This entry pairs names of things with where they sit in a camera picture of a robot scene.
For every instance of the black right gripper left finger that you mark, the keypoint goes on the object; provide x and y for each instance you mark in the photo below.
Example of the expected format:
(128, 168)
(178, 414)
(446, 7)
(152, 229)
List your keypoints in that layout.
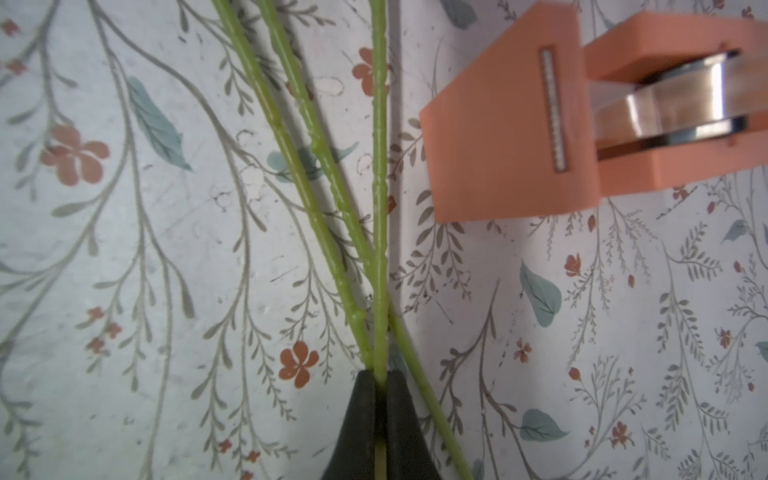
(354, 455)

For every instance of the pink artificial rose stem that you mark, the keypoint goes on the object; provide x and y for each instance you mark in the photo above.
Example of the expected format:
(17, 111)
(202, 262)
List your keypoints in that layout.
(319, 145)

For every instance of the clear tape roll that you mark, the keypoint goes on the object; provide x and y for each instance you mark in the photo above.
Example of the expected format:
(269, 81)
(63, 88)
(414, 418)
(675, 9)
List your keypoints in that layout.
(712, 97)

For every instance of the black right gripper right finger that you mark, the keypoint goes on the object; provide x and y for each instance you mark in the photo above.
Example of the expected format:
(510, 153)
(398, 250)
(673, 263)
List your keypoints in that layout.
(408, 457)

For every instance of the cream artificial rose stem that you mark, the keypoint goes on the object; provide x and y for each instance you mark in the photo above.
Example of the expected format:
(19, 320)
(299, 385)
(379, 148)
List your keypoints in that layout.
(355, 316)

